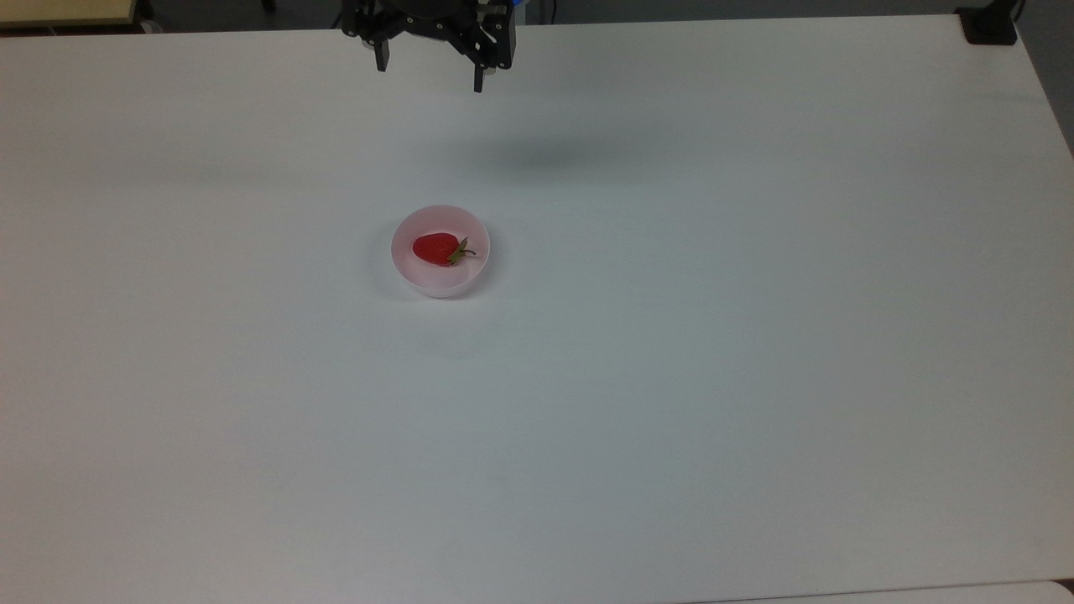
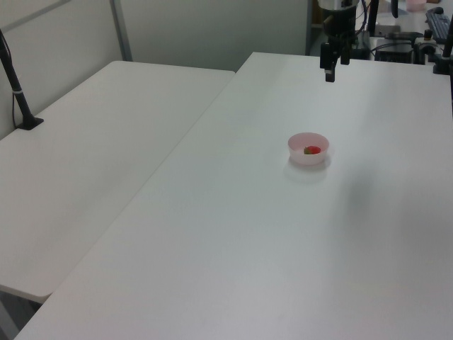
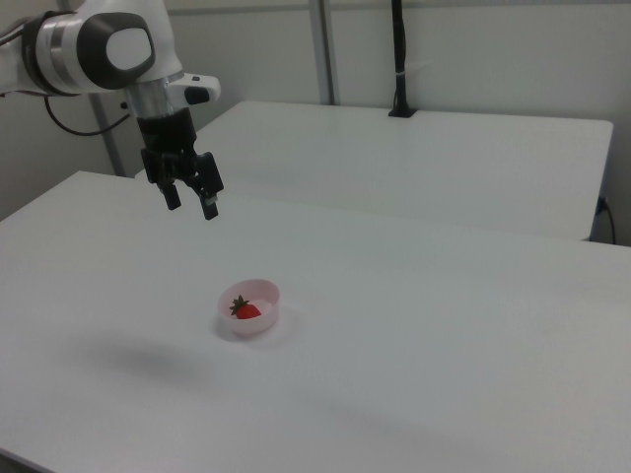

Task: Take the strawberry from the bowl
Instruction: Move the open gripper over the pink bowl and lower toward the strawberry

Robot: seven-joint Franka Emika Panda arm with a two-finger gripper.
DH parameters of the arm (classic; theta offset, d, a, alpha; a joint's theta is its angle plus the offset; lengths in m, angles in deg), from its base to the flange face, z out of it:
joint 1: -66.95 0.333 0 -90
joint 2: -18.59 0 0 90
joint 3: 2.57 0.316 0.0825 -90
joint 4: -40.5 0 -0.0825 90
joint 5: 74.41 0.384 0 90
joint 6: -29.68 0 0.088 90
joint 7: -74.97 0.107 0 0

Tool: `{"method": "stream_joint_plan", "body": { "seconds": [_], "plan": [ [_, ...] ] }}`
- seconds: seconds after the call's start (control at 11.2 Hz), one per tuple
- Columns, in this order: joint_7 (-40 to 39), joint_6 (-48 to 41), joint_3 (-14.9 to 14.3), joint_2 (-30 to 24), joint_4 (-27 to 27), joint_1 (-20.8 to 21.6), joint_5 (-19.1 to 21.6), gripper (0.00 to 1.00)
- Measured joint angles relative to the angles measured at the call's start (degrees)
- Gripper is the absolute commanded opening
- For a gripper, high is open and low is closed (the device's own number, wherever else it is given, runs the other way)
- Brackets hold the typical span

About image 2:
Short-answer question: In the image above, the black computer keyboard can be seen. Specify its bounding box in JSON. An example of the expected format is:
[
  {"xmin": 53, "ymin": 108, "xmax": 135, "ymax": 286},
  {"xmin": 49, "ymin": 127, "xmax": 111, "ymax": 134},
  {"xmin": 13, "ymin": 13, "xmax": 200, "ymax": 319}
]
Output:
[{"xmin": 424, "ymin": 6, "xmax": 451, "ymax": 40}]

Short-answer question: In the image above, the grey metal partition post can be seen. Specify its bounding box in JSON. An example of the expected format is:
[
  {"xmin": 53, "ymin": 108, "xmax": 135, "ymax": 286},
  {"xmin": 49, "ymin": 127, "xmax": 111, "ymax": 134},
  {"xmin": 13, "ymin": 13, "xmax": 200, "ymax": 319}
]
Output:
[{"xmin": 108, "ymin": 0, "xmax": 134, "ymax": 62}]

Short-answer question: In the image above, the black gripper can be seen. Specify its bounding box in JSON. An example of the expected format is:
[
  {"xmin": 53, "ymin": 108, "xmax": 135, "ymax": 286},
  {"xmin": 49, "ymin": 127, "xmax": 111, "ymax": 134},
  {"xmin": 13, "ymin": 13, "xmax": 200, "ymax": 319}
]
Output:
[{"xmin": 319, "ymin": 6, "xmax": 359, "ymax": 84}]

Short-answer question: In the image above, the black electronics box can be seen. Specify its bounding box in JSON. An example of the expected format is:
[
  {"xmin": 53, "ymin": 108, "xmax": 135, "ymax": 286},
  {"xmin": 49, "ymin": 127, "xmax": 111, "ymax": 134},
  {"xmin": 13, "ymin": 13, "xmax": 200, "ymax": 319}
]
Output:
[{"xmin": 374, "ymin": 45, "xmax": 415, "ymax": 64}]

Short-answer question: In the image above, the pink plastic bowl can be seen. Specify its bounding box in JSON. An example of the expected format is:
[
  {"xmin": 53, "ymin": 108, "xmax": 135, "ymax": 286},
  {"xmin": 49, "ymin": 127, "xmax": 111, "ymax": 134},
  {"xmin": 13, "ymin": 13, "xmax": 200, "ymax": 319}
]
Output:
[{"xmin": 287, "ymin": 131, "xmax": 331, "ymax": 167}]

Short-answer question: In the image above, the flat black device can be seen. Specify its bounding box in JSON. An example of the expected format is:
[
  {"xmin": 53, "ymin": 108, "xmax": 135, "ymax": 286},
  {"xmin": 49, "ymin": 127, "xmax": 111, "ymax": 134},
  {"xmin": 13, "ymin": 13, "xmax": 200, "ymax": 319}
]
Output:
[{"xmin": 384, "ymin": 30, "xmax": 420, "ymax": 41}]

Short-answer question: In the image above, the black monitor stand pole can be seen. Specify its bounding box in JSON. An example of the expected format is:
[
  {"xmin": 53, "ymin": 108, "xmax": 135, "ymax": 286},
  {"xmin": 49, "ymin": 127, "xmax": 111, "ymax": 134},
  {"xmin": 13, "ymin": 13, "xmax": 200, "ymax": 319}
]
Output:
[{"xmin": 367, "ymin": 0, "xmax": 380, "ymax": 37}]

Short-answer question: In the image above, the black cable along pole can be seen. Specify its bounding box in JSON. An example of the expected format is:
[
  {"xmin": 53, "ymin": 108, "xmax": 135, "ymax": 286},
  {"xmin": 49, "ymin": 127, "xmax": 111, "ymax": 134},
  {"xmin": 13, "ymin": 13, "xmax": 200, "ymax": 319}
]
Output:
[{"xmin": 0, "ymin": 33, "xmax": 19, "ymax": 129}]

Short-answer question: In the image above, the black camera stand pole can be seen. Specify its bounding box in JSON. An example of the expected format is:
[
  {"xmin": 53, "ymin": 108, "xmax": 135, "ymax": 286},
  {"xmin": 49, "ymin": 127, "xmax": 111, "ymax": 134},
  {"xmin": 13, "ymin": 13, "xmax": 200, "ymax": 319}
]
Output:
[{"xmin": 0, "ymin": 28, "xmax": 45, "ymax": 132}]

